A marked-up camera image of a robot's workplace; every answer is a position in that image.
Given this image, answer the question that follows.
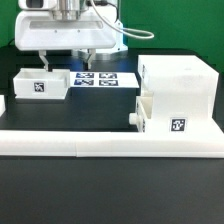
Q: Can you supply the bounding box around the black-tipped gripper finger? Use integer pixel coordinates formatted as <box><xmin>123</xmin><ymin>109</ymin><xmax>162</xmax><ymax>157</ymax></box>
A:
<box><xmin>38</xmin><ymin>50</ymin><xmax>52</xmax><ymax>72</ymax></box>

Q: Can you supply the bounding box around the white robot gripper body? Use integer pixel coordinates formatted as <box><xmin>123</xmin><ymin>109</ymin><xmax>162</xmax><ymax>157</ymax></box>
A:
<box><xmin>13</xmin><ymin>0</ymin><xmax>122</xmax><ymax>52</ymax></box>

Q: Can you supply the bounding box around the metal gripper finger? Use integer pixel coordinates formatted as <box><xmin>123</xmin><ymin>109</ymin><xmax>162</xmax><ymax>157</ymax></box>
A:
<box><xmin>86</xmin><ymin>49</ymin><xmax>96</xmax><ymax>70</ymax></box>

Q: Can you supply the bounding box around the white drawer box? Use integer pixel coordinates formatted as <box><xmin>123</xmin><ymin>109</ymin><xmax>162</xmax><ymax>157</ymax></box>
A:
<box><xmin>13</xmin><ymin>68</ymin><xmax>70</xmax><ymax>100</ymax></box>
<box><xmin>129</xmin><ymin>96</ymin><xmax>153</xmax><ymax>133</ymax></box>

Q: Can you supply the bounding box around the white front drawer box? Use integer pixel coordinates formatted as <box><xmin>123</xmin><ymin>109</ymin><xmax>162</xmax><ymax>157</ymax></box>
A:
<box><xmin>129</xmin><ymin>96</ymin><xmax>153</xmax><ymax>133</ymax></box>

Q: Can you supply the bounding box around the white drawer cabinet housing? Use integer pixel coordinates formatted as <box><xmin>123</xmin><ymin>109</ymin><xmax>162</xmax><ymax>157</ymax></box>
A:
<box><xmin>138</xmin><ymin>55</ymin><xmax>219</xmax><ymax>135</ymax></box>

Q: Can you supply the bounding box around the white marker sheet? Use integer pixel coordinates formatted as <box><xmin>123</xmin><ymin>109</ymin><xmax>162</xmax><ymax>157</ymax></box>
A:
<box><xmin>70</xmin><ymin>71</ymin><xmax>139</xmax><ymax>88</ymax></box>

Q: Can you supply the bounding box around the white L-shaped fence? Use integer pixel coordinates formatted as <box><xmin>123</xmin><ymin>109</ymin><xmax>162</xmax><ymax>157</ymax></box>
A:
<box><xmin>0</xmin><ymin>94</ymin><xmax>224</xmax><ymax>158</ymax></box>

